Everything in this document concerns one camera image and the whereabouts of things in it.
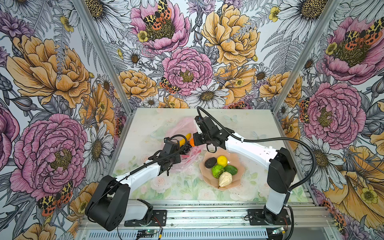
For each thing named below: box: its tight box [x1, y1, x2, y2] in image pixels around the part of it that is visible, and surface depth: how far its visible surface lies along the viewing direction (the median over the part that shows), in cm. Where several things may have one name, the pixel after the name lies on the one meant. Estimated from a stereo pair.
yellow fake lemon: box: [216, 155, 228, 167], surface depth 89 cm
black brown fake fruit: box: [204, 157, 217, 169], surface depth 88 cm
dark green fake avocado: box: [224, 165, 238, 176], surface depth 87 cm
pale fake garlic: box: [217, 171, 233, 189], surface depth 81 cm
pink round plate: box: [199, 151, 245, 191], surface depth 87 cm
